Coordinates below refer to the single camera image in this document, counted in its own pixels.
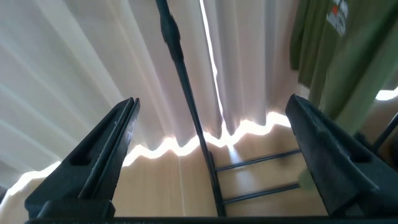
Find green printed shirt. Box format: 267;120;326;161
289;0;398;192

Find black clothes rack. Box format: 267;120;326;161
154;0;398;218

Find beige curtain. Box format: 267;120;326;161
0;0;398;190

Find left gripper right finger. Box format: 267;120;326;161
285;93;398;217

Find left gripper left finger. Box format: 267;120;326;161
24;96;142;220

